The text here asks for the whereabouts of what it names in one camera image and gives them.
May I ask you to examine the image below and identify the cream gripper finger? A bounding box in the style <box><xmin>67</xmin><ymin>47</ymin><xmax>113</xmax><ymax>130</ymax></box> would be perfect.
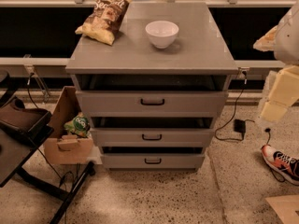
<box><xmin>259</xmin><ymin>65</ymin><xmax>299</xmax><ymax>123</ymax></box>

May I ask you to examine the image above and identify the grey drawer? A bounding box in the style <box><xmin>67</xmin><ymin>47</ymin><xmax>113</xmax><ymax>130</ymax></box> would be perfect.
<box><xmin>91</xmin><ymin>128</ymin><xmax>213</xmax><ymax>147</ymax></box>
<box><xmin>101</xmin><ymin>154</ymin><xmax>205</xmax><ymax>169</ymax></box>
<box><xmin>76</xmin><ymin>91</ymin><xmax>227</xmax><ymax>118</ymax></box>

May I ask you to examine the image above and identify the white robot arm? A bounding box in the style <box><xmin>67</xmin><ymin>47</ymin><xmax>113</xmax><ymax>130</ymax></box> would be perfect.
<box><xmin>253</xmin><ymin>3</ymin><xmax>299</xmax><ymax>128</ymax></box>

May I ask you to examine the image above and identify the grey drawer cabinet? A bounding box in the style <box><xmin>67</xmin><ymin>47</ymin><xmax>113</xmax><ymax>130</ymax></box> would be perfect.
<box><xmin>66</xmin><ymin>2</ymin><xmax>237</xmax><ymax>157</ymax></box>

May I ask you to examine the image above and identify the grey top drawer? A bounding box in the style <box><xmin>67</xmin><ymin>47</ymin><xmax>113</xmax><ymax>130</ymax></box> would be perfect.
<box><xmin>76</xmin><ymin>91</ymin><xmax>227</xmax><ymax>118</ymax></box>

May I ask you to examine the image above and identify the grey bottom drawer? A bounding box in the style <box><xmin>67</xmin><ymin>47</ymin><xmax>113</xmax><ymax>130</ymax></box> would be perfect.
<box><xmin>101</xmin><ymin>154</ymin><xmax>205</xmax><ymax>169</ymax></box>

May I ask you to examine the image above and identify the black power adapter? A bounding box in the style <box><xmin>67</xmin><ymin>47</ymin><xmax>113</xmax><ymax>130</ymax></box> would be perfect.
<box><xmin>234</xmin><ymin>119</ymin><xmax>246</xmax><ymax>133</ymax></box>

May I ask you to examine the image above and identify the orange white sneaker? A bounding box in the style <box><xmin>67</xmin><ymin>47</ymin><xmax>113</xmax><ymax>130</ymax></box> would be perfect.
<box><xmin>262</xmin><ymin>145</ymin><xmax>299</xmax><ymax>186</ymax></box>

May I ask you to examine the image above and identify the cardboard sheet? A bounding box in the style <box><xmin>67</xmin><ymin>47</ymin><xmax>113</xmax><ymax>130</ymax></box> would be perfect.
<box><xmin>266</xmin><ymin>195</ymin><xmax>299</xmax><ymax>224</ymax></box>

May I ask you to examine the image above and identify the white bowl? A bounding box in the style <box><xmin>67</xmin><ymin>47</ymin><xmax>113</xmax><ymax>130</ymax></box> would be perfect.
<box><xmin>145</xmin><ymin>21</ymin><xmax>179</xmax><ymax>49</ymax></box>

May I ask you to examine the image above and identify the brown yellow chip bag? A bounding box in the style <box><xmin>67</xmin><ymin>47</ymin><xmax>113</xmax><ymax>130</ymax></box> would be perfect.
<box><xmin>75</xmin><ymin>0</ymin><xmax>133</xmax><ymax>45</ymax></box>

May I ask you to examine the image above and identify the green snack bag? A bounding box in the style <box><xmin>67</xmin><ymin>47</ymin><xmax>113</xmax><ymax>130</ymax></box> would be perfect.
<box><xmin>64</xmin><ymin>112</ymin><xmax>90</xmax><ymax>138</ymax></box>

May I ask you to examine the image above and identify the cardboard box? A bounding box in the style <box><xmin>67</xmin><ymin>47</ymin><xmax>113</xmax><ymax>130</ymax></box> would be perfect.
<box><xmin>43</xmin><ymin>86</ymin><xmax>93</xmax><ymax>164</ymax></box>

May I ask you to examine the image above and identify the black stand with tray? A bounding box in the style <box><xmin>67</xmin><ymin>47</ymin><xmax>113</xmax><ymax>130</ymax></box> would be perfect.
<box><xmin>0</xmin><ymin>70</ymin><xmax>95</xmax><ymax>224</ymax></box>

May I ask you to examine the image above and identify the black cable on left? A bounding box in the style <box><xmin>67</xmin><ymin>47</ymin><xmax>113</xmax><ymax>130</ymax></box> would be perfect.
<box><xmin>25</xmin><ymin>72</ymin><xmax>78</xmax><ymax>224</ymax></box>

